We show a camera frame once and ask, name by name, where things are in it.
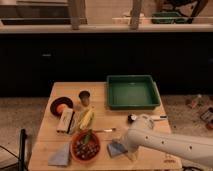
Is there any blue sponge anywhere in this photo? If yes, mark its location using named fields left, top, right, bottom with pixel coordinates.
left=107, top=141, right=127, bottom=158

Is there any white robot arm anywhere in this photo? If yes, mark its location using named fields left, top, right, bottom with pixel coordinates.
left=121, top=114, right=213, bottom=168

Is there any green plastic tray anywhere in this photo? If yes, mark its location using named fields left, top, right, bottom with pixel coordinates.
left=107, top=75, right=161, bottom=110

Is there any metal cup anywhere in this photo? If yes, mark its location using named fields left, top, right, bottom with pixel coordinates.
left=79, top=90, right=90, bottom=107

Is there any corn cob toy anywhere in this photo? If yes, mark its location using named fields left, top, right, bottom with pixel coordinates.
left=79, top=109, right=94, bottom=130

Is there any small paint brush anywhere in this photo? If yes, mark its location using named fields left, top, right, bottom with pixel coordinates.
left=93, top=128, right=117, bottom=133

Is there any orange fruit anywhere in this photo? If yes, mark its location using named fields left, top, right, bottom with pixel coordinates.
left=56, top=104, right=68, bottom=114

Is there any white black eraser block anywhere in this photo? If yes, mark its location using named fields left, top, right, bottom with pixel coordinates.
left=57, top=108, right=74, bottom=132

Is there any orange bowl with beads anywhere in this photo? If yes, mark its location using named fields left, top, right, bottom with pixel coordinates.
left=70, top=130, right=101, bottom=164

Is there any green object on shelf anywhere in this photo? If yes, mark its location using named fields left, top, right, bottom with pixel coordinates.
left=152, top=12, right=186, bottom=24

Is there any grey folded cloth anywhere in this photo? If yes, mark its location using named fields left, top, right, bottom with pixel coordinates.
left=48, top=143, right=70, bottom=166

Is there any white handled dish brush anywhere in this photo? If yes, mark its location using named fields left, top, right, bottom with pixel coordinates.
left=127, top=114, right=167, bottom=124

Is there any black chair frame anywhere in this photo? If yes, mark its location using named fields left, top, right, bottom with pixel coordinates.
left=0, top=129, right=29, bottom=171

